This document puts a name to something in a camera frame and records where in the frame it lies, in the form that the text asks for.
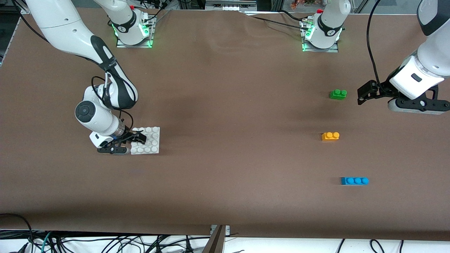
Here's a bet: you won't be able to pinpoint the brown table cover sheet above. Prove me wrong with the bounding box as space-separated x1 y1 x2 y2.
0 7 450 241

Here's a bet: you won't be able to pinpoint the blue three-stud block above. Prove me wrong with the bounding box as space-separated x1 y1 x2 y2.
341 177 369 186

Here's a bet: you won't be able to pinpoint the white studded base plate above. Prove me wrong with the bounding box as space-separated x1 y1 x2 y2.
130 126 161 155

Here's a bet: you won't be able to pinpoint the tangled black floor cables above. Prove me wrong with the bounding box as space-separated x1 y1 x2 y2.
21 230 211 253

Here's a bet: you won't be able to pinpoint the black looped floor cable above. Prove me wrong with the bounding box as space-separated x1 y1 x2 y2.
0 213 34 253

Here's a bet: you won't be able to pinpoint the black cable on table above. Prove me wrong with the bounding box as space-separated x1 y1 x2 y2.
245 10 310 32

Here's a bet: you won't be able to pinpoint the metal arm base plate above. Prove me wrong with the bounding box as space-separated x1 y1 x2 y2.
116 12 155 48
302 19 339 53

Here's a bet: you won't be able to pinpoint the dark metal beam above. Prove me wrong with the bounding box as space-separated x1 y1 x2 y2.
202 225 225 253

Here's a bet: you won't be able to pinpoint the teal floor cable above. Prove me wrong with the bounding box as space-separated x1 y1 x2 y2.
40 232 53 253

